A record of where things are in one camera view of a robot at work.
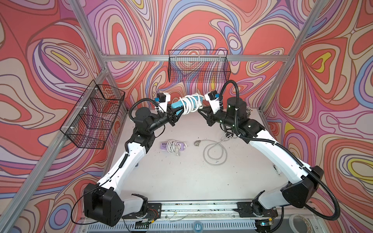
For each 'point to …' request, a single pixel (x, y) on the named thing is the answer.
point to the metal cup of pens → (248, 110)
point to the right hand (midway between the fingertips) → (200, 113)
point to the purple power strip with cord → (172, 146)
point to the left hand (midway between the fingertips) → (184, 107)
